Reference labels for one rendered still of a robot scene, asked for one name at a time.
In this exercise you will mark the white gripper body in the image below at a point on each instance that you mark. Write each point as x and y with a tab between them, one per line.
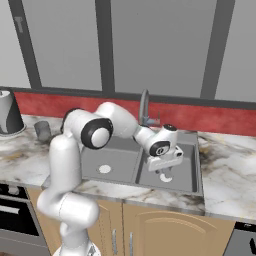
163	162

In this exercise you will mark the black and grey oven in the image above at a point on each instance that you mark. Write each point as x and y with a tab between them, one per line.
16	220

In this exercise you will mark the grey dishwasher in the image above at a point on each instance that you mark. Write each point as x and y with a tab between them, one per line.
241	241

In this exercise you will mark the grey double basin sink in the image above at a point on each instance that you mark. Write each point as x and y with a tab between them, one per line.
120	160

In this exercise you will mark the light wood arched cupboard door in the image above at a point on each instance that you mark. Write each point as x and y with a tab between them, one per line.
176	233

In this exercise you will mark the grey framed window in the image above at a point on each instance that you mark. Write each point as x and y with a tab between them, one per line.
133	43

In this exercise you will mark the grey curved tap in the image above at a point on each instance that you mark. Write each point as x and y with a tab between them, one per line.
144	103

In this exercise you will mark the dark grey and white kettle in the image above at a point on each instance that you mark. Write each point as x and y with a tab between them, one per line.
9	113

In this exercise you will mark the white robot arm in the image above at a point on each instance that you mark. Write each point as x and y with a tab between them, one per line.
65	166

